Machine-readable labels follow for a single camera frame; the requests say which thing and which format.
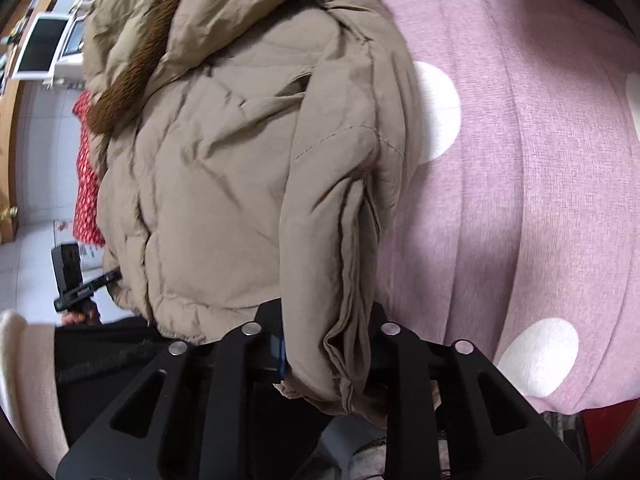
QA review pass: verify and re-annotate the wooden wall shelf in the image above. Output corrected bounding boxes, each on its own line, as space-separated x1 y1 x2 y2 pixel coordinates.
1 0 58 244

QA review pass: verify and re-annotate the red floral garment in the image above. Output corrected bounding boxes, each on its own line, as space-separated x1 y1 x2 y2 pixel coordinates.
72 90 105 247

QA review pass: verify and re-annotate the white beauty machine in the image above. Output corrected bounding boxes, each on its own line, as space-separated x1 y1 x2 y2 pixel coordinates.
2 0 90 87

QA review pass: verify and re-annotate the person's left hand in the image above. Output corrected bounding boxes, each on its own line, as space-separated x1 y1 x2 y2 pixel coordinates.
61 301 101 326

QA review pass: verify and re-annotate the pink polka dot bedsheet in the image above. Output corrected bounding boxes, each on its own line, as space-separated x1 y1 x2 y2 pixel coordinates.
378 0 639 414

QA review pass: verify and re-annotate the beige puffer jacket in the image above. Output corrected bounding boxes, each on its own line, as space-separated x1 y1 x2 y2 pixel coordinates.
84 0 423 425

